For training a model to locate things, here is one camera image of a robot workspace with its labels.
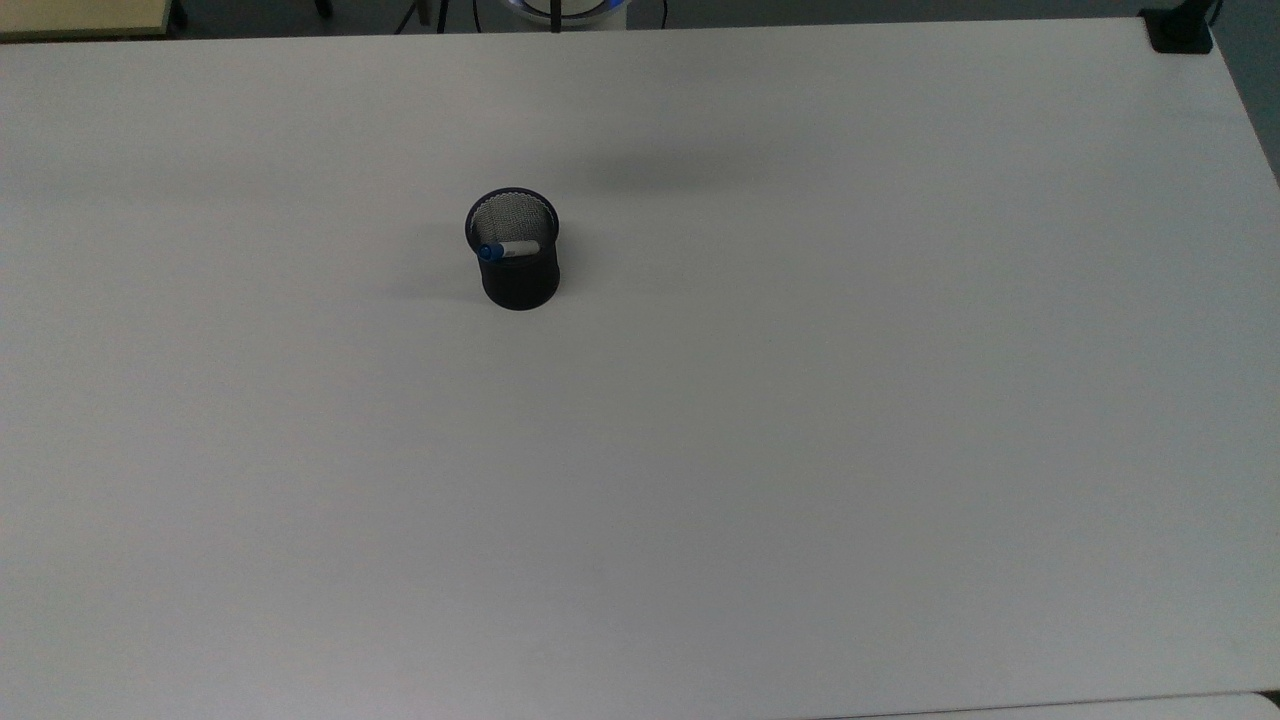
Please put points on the light wooden table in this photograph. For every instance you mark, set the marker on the light wooden table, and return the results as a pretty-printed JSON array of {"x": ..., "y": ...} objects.
[{"x": 80, "y": 15}]

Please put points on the black mesh pen cup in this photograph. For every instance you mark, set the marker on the black mesh pen cup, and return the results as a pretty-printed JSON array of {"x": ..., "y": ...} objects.
[{"x": 520, "y": 285}]

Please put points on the black table clamp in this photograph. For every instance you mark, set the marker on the black table clamp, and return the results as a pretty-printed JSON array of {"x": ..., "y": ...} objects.
[{"x": 1178, "y": 32}]

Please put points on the white adjacent table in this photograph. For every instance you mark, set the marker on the white adjacent table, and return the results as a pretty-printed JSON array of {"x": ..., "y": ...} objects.
[{"x": 1100, "y": 708}]

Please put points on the white marker with blue cap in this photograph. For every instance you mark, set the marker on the white marker with blue cap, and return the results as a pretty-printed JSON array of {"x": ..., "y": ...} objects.
[{"x": 520, "y": 247}]

